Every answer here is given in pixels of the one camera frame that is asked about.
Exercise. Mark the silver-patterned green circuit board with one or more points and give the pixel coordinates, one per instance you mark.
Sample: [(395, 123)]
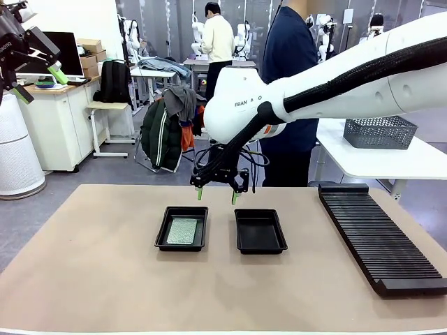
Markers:
[(181, 231)]

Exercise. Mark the orange garment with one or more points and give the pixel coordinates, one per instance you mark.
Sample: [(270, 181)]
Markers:
[(188, 137)]

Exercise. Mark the person in white hoodie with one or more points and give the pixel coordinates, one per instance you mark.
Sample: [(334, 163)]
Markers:
[(375, 33)]

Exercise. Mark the large black ESD tray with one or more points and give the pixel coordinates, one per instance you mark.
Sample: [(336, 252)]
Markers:
[(200, 240)]

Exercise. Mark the black backpack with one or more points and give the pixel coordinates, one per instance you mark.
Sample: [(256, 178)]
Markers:
[(115, 82)]

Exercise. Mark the grey mesh basket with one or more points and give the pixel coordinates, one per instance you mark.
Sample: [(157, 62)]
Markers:
[(380, 134)]

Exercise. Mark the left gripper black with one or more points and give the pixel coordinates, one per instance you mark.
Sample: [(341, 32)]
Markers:
[(10, 38)]

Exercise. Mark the dark green striped jacket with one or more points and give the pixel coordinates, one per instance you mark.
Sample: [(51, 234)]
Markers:
[(160, 139)]

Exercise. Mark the white cabinet wooden top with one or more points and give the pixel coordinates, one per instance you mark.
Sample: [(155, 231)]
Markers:
[(59, 122)]

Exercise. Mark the person in navy jacket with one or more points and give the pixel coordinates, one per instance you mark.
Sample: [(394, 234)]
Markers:
[(290, 52)]

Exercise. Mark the white lab table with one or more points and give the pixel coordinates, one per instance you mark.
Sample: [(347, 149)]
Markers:
[(153, 75)]

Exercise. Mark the small black ESD tray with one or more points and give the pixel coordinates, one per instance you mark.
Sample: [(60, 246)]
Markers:
[(260, 232)]

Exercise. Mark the black computer monitor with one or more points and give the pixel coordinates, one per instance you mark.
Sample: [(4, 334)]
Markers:
[(70, 56)]

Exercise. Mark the person in cream sweater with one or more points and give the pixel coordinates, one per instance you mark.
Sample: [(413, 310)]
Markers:
[(216, 35)]

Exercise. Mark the white sign panel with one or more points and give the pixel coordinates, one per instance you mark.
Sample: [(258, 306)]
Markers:
[(348, 16)]

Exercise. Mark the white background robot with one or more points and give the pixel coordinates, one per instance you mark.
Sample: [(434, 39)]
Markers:
[(324, 35), (198, 31), (131, 38), (242, 38)]

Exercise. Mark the green plate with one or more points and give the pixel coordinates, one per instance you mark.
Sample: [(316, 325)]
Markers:
[(45, 83)]

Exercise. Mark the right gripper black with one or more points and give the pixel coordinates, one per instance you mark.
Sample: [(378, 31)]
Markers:
[(220, 174)]

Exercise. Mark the black slotted board rack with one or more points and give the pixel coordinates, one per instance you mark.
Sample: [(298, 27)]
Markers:
[(377, 244)]

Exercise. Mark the small white side table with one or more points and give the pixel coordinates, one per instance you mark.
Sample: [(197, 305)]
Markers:
[(108, 106)]

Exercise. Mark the white work table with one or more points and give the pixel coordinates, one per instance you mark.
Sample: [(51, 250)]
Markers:
[(384, 164)]

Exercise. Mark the grey lab table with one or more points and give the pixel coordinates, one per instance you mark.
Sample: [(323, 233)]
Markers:
[(195, 64)]

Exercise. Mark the brown cardboard box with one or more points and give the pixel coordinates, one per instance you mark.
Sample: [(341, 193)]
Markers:
[(101, 56), (91, 71), (91, 45), (88, 61)]

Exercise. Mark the blue denim garment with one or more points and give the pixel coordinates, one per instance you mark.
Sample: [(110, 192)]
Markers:
[(164, 66)]

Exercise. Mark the grey hoodie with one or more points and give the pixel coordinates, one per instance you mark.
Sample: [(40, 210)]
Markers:
[(181, 101)]

